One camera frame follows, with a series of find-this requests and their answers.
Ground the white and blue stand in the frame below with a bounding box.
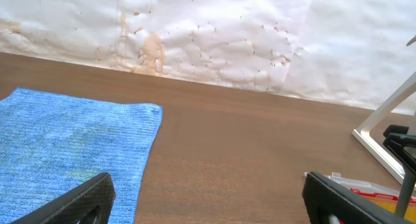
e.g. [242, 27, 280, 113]
[352, 71, 416, 186]

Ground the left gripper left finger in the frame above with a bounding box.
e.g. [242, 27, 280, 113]
[9, 172, 116, 224]

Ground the blue cloth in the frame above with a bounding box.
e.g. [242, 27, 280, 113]
[0, 87, 164, 224]

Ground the red and yellow tip box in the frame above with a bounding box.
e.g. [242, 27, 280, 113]
[304, 171, 416, 224]

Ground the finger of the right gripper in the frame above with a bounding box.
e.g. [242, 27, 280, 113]
[382, 132, 416, 178]
[382, 124, 410, 138]

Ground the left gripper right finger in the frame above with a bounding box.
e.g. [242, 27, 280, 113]
[302, 171, 416, 224]

